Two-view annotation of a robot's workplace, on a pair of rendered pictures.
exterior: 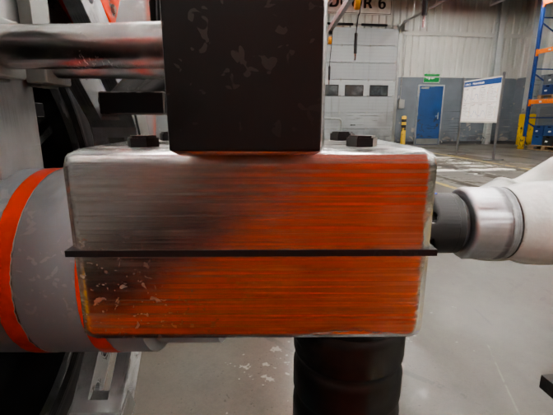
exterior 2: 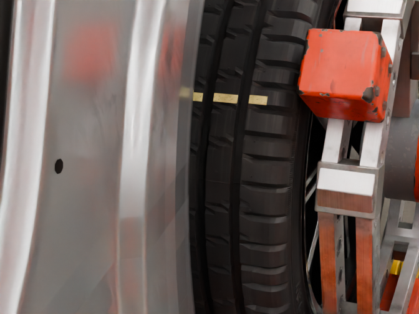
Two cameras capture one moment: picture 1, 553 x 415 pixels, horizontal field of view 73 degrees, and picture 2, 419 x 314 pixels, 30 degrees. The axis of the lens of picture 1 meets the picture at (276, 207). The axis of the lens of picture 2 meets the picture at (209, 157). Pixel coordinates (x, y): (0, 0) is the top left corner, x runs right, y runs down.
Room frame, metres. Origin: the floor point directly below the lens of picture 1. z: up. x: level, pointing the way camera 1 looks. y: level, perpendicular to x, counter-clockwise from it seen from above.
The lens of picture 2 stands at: (-0.64, 0.03, 1.44)
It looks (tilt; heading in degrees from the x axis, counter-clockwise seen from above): 32 degrees down; 27
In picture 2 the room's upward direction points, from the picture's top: 8 degrees counter-clockwise
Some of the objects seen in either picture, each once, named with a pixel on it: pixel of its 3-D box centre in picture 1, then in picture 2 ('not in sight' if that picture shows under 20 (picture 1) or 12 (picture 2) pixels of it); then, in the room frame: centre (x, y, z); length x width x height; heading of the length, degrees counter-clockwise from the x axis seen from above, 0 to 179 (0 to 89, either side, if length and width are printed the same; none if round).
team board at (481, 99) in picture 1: (477, 117); not in sight; (9.48, -4.94, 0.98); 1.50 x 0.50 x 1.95; 7
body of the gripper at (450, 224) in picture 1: (417, 222); not in sight; (0.45, -0.18, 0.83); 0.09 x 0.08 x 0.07; 91
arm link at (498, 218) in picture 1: (476, 222); not in sight; (0.45, -0.25, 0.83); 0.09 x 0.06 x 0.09; 1
